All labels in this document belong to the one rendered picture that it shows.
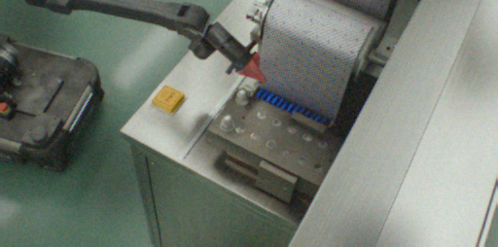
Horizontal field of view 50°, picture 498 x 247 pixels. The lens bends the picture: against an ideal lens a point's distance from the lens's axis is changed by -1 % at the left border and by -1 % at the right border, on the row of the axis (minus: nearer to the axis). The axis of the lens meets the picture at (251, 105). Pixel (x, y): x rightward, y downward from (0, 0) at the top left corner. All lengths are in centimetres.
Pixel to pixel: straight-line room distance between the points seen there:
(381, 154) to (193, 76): 109
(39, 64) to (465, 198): 213
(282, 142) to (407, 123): 73
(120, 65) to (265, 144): 165
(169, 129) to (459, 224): 91
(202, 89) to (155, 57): 131
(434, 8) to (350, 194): 35
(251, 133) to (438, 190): 61
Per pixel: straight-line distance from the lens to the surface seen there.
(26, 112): 250
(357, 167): 65
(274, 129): 141
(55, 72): 264
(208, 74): 168
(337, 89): 136
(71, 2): 154
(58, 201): 253
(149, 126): 157
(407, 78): 75
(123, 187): 251
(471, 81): 109
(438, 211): 91
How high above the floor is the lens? 219
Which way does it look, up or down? 53 degrees down
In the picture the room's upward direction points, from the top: 6 degrees clockwise
